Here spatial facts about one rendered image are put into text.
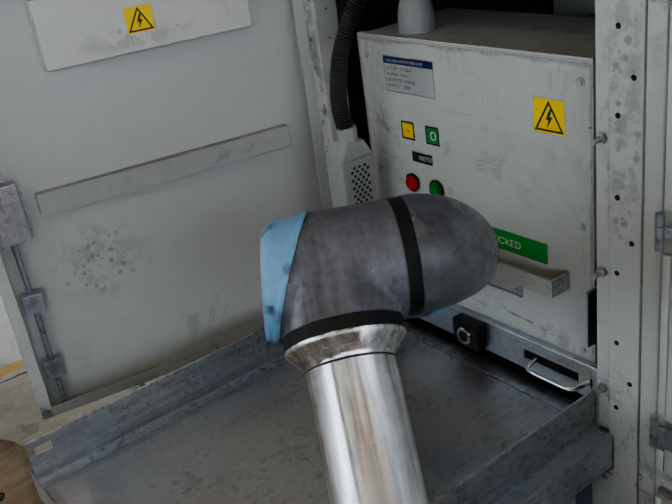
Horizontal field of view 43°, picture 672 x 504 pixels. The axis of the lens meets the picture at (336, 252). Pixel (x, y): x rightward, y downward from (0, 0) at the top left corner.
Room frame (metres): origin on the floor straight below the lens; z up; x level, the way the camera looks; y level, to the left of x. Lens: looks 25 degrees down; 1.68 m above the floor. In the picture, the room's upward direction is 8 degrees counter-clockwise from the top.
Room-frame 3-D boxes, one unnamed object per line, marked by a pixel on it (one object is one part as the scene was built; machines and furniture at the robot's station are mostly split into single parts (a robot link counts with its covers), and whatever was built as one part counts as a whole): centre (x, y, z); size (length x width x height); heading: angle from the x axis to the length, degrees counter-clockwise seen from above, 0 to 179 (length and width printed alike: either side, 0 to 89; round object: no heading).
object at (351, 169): (1.42, -0.05, 1.14); 0.08 x 0.05 x 0.17; 124
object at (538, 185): (1.29, -0.23, 1.15); 0.48 x 0.01 x 0.48; 34
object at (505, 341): (1.30, -0.24, 0.89); 0.54 x 0.05 x 0.06; 34
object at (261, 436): (1.07, 0.09, 0.82); 0.68 x 0.62 x 0.06; 124
